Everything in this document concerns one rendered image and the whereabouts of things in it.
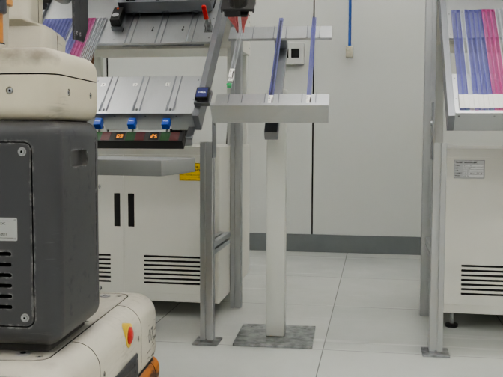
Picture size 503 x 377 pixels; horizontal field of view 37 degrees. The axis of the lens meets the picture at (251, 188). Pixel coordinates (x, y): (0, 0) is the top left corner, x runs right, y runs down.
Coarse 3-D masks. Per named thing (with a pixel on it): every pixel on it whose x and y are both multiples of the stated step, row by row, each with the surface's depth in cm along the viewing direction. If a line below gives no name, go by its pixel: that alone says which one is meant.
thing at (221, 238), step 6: (186, 132) 283; (186, 144) 282; (216, 234) 261; (222, 234) 261; (228, 234) 265; (216, 240) 246; (222, 240) 255; (228, 240) 265; (216, 246) 249; (222, 246) 255; (216, 252) 245; (198, 336) 248; (198, 342) 241; (204, 342) 241; (210, 342) 241; (216, 342) 241
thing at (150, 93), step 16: (112, 80) 253; (128, 80) 252; (144, 80) 251; (160, 80) 250; (176, 80) 249; (192, 80) 248; (112, 96) 247; (128, 96) 246; (144, 96) 245; (160, 96) 244; (176, 96) 243; (192, 96) 243; (192, 112) 238
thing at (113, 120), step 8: (104, 112) 239; (112, 112) 239; (120, 112) 238; (128, 112) 238; (136, 112) 237; (144, 112) 237; (152, 112) 236; (160, 112) 236; (168, 112) 236; (176, 112) 235; (184, 112) 235; (104, 120) 241; (112, 120) 241; (120, 120) 240; (144, 120) 239; (152, 120) 239; (160, 120) 238; (176, 120) 237; (184, 120) 237; (192, 120) 237; (112, 128) 243; (120, 128) 243; (144, 128) 242; (152, 128) 241; (160, 128) 241; (176, 128) 240; (184, 128) 239
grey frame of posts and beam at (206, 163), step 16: (240, 16) 282; (240, 48) 283; (240, 64) 283; (240, 80) 284; (240, 128) 285; (208, 144) 236; (240, 144) 286; (208, 160) 237; (240, 160) 286; (208, 176) 237; (240, 176) 286; (208, 192) 238; (240, 192) 287; (208, 208) 238; (240, 208) 288; (208, 224) 238; (240, 224) 288; (208, 240) 239; (240, 240) 289; (208, 256) 239; (240, 256) 289; (208, 272) 239; (240, 272) 290; (208, 288) 240; (240, 288) 290; (208, 304) 240; (240, 304) 291; (208, 320) 240; (208, 336) 241
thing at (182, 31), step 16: (96, 0) 285; (112, 0) 284; (48, 16) 282; (64, 16) 280; (96, 16) 278; (128, 16) 276; (144, 16) 275; (160, 16) 274; (176, 16) 272; (192, 16) 271; (208, 16) 270; (112, 32) 271; (128, 32) 269; (144, 32) 268; (160, 32) 267; (176, 32) 266; (192, 32) 265; (208, 32) 264
